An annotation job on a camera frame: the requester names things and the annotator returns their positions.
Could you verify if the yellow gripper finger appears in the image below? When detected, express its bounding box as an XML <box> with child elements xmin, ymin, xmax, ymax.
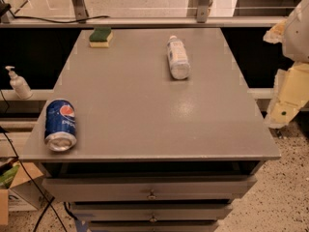
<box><xmin>265</xmin><ymin>63</ymin><xmax>309</xmax><ymax>129</ymax></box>
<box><xmin>263</xmin><ymin>19</ymin><xmax>287</xmax><ymax>44</ymax></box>

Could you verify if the green and yellow sponge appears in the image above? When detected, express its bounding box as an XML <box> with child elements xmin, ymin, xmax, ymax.
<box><xmin>89</xmin><ymin>27</ymin><xmax>113</xmax><ymax>48</ymax></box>

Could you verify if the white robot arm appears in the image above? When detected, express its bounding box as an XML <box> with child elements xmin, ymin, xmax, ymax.
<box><xmin>263</xmin><ymin>0</ymin><xmax>309</xmax><ymax>129</ymax></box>

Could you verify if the blue pepsi can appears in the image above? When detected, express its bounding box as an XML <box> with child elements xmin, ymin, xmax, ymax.
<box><xmin>44</xmin><ymin>99</ymin><xmax>77</xmax><ymax>152</ymax></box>

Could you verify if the clear plastic water bottle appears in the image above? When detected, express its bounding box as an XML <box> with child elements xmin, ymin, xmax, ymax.
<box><xmin>167</xmin><ymin>36</ymin><xmax>191</xmax><ymax>80</ymax></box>

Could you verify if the top grey drawer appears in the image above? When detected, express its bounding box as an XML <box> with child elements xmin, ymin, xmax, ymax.
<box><xmin>42</xmin><ymin>176</ymin><xmax>257</xmax><ymax>202</ymax></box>

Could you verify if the grey drawer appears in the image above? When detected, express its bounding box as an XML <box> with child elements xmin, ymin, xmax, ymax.
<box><xmin>42</xmin><ymin>176</ymin><xmax>257</xmax><ymax>202</ymax></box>
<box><xmin>89</xmin><ymin>221</ymin><xmax>218</xmax><ymax>232</ymax></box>
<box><xmin>71</xmin><ymin>203</ymin><xmax>232</xmax><ymax>221</ymax></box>

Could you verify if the middle grey drawer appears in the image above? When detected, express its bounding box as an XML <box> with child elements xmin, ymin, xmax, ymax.
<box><xmin>71</xmin><ymin>203</ymin><xmax>232</xmax><ymax>221</ymax></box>

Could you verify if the bottom grey drawer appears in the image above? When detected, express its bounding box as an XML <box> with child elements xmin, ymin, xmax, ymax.
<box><xmin>89</xmin><ymin>221</ymin><xmax>218</xmax><ymax>232</ymax></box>

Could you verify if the white pump soap dispenser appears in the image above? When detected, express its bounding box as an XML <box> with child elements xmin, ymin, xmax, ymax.
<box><xmin>6</xmin><ymin>66</ymin><xmax>33</xmax><ymax>100</ymax></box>

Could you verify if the black device at corner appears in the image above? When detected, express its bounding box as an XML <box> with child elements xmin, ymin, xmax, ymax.
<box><xmin>0</xmin><ymin>3</ymin><xmax>11</xmax><ymax>17</ymax></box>

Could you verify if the cardboard box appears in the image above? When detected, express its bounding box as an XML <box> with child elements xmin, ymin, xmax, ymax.
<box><xmin>0</xmin><ymin>162</ymin><xmax>51</xmax><ymax>225</ymax></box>

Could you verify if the right metal frame post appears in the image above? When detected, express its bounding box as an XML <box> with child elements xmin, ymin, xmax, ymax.
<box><xmin>196</xmin><ymin>0</ymin><xmax>211</xmax><ymax>23</ymax></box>

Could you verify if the metal frame post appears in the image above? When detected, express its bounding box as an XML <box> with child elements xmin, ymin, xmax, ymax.
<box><xmin>71</xmin><ymin>0</ymin><xmax>89</xmax><ymax>21</ymax></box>
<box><xmin>196</xmin><ymin>0</ymin><xmax>211</xmax><ymax>23</ymax></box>

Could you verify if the black cable on ledge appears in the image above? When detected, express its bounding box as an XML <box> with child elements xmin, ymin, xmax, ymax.
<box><xmin>13</xmin><ymin>14</ymin><xmax>111</xmax><ymax>24</ymax></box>

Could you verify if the left metal frame post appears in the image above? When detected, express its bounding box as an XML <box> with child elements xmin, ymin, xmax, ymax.
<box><xmin>71</xmin><ymin>0</ymin><xmax>89</xmax><ymax>21</ymax></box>

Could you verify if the black cable on floor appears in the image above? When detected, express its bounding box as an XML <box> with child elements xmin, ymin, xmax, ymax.
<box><xmin>0</xmin><ymin>126</ymin><xmax>69</xmax><ymax>232</ymax></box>

